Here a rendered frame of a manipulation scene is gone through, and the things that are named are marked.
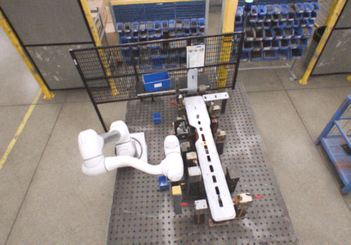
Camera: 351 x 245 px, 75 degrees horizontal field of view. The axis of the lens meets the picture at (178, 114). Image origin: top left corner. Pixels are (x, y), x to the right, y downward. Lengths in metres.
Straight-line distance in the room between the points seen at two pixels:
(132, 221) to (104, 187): 1.12
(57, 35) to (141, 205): 2.74
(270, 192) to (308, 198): 1.02
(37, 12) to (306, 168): 4.20
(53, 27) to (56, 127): 1.53
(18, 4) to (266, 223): 3.88
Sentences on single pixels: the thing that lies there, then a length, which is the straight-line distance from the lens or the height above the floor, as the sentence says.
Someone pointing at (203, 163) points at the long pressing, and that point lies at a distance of 2.11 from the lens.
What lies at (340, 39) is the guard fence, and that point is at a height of 0.86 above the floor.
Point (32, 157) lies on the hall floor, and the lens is 4.03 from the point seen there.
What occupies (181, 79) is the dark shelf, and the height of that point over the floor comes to 1.03.
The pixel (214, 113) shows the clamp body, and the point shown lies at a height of 0.98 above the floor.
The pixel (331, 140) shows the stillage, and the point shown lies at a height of 0.16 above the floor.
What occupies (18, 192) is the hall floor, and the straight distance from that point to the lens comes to 3.80.
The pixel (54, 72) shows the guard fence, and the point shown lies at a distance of 4.42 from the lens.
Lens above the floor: 2.83
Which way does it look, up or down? 48 degrees down
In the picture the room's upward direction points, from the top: 3 degrees counter-clockwise
